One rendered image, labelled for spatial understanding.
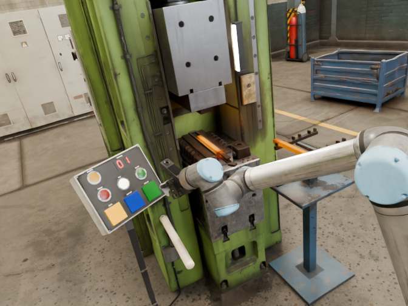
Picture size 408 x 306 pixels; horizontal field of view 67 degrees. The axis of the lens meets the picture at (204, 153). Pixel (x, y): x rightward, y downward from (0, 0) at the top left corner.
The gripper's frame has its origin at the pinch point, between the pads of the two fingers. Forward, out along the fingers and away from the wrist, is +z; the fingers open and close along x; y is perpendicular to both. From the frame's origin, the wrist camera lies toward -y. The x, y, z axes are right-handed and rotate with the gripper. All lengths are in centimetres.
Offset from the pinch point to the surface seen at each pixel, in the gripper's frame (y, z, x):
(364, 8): -84, 158, 895
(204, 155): 0.5, 14.5, 42.2
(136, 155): -17.5, 11.0, 2.9
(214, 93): -25, -10, 48
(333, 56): -14, 113, 484
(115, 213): 0.1, 10.3, -20.4
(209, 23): -53, -27, 50
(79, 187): -16.5, 11.6, -26.9
